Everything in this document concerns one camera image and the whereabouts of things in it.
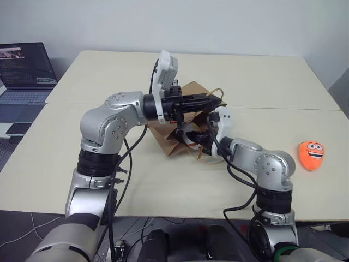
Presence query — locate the black smartphone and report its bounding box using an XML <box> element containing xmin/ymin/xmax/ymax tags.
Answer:
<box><xmin>5</xmin><ymin>123</ymin><xmax>34</xmax><ymax>138</ymax></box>

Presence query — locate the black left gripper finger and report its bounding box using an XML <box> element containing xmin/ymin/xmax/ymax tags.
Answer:
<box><xmin>182</xmin><ymin>93</ymin><xmax>219</xmax><ymax>105</ymax></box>
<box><xmin>182</xmin><ymin>103</ymin><xmax>222</xmax><ymax>114</ymax></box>

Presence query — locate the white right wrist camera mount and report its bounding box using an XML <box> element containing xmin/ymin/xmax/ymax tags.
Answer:
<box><xmin>208</xmin><ymin>107</ymin><xmax>233</xmax><ymax>159</ymax></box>

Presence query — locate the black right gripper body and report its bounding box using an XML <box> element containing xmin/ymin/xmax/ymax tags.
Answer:
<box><xmin>199</xmin><ymin>133</ymin><xmax>219</xmax><ymax>157</ymax></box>

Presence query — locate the white plush toy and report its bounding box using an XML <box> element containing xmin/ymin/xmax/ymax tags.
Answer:
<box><xmin>182</xmin><ymin>123</ymin><xmax>203</xmax><ymax>148</ymax></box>

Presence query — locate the brown paper bag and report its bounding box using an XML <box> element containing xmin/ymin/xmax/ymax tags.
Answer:
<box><xmin>148</xmin><ymin>80</ymin><xmax>227</xmax><ymax>166</ymax></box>

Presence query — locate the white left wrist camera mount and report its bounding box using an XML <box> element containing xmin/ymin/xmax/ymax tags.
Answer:
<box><xmin>149</xmin><ymin>49</ymin><xmax>180</xmax><ymax>125</ymax></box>

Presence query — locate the dark rounded shape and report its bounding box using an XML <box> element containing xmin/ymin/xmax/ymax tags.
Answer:
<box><xmin>135</xmin><ymin>228</ymin><xmax>170</xmax><ymax>262</ymax></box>

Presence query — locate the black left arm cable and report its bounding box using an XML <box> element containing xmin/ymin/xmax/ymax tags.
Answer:
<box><xmin>107</xmin><ymin>58</ymin><xmax>161</xmax><ymax>262</ymax></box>

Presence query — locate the white floor cable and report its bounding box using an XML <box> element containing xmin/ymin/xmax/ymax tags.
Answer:
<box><xmin>0</xmin><ymin>212</ymin><xmax>62</xmax><ymax>246</ymax></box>

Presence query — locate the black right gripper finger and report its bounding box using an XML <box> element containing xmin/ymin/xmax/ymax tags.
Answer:
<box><xmin>186</xmin><ymin>130</ymin><xmax>206</xmax><ymax>144</ymax></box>

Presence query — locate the orange smiling plush toy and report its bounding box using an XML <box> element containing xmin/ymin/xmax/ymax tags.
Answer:
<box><xmin>297</xmin><ymin>140</ymin><xmax>326</xmax><ymax>172</ymax></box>

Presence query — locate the open dark laptop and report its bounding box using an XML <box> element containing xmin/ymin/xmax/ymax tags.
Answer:
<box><xmin>0</xmin><ymin>41</ymin><xmax>58</xmax><ymax>106</ymax></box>

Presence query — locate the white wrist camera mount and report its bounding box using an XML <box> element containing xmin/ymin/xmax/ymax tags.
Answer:
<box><xmin>208</xmin><ymin>107</ymin><xmax>233</xmax><ymax>159</ymax></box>
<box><xmin>149</xmin><ymin>49</ymin><xmax>180</xmax><ymax>125</ymax></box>

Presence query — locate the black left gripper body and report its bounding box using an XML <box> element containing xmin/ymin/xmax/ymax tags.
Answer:
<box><xmin>161</xmin><ymin>85</ymin><xmax>191</xmax><ymax>135</ymax></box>

